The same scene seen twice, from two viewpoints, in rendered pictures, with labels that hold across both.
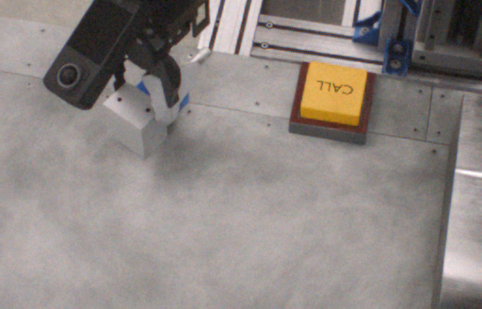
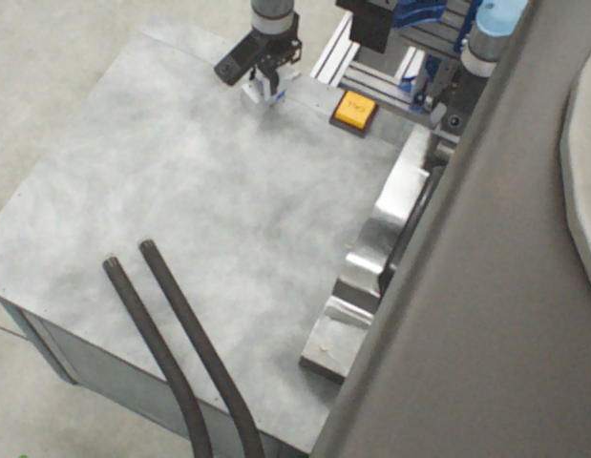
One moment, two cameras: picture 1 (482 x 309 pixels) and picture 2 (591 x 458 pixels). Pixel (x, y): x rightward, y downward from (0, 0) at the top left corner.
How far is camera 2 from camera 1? 0.40 m
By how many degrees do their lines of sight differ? 10
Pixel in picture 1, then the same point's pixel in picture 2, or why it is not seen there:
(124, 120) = (249, 96)
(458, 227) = (390, 187)
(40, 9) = (236, 28)
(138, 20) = (263, 50)
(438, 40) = not seen: hidden behind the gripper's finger
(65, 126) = (221, 93)
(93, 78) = (236, 72)
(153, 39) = (269, 61)
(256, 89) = (319, 97)
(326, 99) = (349, 111)
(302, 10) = (375, 64)
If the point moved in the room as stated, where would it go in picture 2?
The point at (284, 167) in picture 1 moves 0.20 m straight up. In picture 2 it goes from (321, 139) to (332, 79)
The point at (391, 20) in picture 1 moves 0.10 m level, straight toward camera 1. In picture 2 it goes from (419, 81) to (406, 106)
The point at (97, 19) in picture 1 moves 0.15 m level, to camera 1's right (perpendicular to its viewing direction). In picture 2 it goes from (244, 45) to (324, 71)
